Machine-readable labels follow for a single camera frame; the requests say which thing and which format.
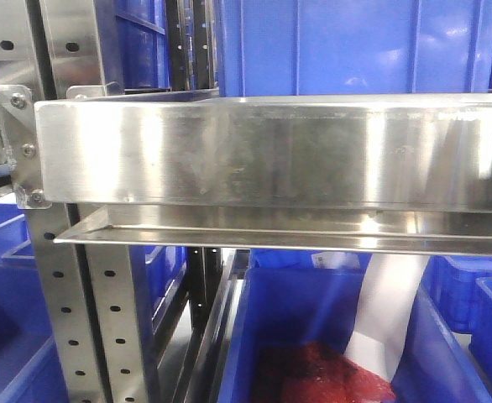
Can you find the perforated steel shelf upright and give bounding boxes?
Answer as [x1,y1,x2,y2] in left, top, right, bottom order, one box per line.
[24,204,160,402]

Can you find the blue bin with red contents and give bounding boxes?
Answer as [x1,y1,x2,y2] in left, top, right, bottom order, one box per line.
[218,268,492,402]

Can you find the blue bin upper right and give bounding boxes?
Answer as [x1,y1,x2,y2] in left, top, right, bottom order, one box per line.
[214,1,492,97]

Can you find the red mesh bag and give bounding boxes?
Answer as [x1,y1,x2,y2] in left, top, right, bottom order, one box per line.
[249,342,396,402]

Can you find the blue bin lower right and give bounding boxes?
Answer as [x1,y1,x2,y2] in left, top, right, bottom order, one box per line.
[422,256,492,384]

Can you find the blue bin lower left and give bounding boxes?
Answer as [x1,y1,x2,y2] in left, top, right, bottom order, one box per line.
[0,204,69,402]

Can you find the stainless steel shelf rail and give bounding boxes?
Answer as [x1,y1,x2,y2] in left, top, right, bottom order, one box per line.
[35,93,492,255]

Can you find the steel corner bracket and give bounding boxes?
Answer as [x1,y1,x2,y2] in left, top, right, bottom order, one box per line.
[0,85,51,210]

